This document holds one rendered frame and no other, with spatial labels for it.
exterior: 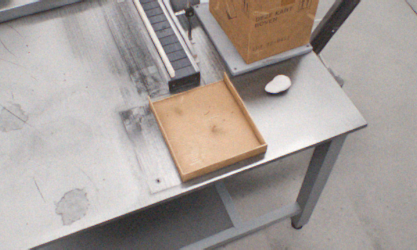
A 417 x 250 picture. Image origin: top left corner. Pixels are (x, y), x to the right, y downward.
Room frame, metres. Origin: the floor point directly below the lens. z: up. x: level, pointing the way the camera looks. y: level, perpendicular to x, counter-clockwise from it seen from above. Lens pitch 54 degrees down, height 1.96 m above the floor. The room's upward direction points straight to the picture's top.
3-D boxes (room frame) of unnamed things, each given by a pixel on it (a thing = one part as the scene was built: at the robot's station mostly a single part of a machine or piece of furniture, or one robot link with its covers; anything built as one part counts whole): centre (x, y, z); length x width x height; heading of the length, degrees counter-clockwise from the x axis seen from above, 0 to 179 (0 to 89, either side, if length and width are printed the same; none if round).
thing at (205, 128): (0.80, 0.00, 0.85); 0.30 x 0.26 x 0.04; 23
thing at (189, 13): (1.17, 0.07, 0.91); 0.07 x 0.03 x 0.16; 113
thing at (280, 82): (0.95, -0.23, 0.85); 0.08 x 0.07 x 0.04; 86
